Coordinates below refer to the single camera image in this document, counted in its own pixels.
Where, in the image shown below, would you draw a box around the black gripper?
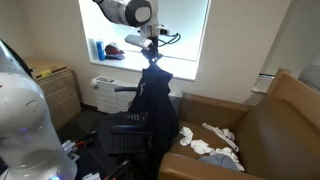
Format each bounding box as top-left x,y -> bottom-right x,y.
141,35 -> 164,65

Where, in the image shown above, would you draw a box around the wooden drawer dresser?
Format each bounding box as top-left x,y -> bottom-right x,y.
24,58 -> 83,131

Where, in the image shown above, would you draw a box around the black red pen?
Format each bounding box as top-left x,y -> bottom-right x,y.
105,159 -> 132,180

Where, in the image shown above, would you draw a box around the black mesh office chair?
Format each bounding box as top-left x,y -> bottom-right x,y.
96,85 -> 158,158

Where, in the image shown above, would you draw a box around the black camera cable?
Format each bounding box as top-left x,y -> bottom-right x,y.
155,31 -> 182,48

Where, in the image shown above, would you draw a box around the red and blue windowsill items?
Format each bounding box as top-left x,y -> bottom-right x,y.
104,42 -> 126,61

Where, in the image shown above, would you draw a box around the blue bottle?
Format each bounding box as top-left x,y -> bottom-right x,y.
95,40 -> 107,62

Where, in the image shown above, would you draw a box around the grey blue cloth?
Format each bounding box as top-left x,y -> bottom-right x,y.
199,153 -> 242,173

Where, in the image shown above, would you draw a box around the red handled tool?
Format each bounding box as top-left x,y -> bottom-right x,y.
74,130 -> 99,148

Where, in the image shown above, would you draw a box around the long white sock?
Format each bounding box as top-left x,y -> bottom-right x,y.
200,122 -> 240,153

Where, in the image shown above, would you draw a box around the black shirt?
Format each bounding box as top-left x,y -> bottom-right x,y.
128,63 -> 180,163

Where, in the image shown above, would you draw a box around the white small packets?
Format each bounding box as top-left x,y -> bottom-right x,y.
61,139 -> 81,163

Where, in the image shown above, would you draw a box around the brown leather armchair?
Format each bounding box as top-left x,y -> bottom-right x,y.
158,68 -> 320,180

